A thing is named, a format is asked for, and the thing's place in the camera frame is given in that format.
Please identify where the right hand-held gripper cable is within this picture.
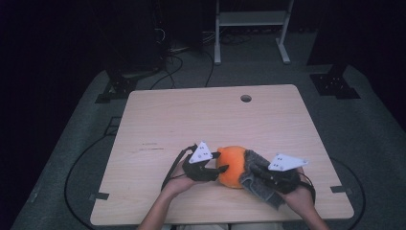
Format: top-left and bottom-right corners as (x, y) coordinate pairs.
(298, 172), (317, 205)

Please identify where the white metal desk frame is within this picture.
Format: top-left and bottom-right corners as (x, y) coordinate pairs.
(214, 0), (295, 66)

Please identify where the left hand-held gripper cable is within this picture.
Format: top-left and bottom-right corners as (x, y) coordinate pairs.
(161, 144), (199, 192)

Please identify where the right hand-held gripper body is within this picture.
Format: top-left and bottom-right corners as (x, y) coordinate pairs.
(263, 153), (310, 195)

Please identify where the person's right hand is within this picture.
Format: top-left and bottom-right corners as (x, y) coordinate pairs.
(280, 166), (317, 219)

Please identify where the grey tape strip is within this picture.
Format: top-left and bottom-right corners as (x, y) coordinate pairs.
(88, 192), (110, 201)
(329, 185), (354, 196)

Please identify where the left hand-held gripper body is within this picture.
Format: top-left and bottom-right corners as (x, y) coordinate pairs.
(181, 141), (222, 183)

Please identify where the black stand with square base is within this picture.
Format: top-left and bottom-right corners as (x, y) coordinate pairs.
(306, 0), (362, 101)

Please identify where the grey fluffy cloth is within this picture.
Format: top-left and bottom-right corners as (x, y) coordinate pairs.
(239, 149), (290, 211)

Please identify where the black floor cable loop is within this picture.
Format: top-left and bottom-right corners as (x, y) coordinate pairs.
(328, 156), (367, 230)
(63, 133), (113, 230)

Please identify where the person's left hand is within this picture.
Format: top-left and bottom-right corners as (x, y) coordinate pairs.
(161, 159), (200, 200)

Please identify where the orange plush toy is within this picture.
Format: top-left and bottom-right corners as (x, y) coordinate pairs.
(214, 145), (248, 190)

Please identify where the hand-held gripper cable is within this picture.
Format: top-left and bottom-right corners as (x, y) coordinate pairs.
(161, 144), (199, 192)
(298, 172), (317, 205)

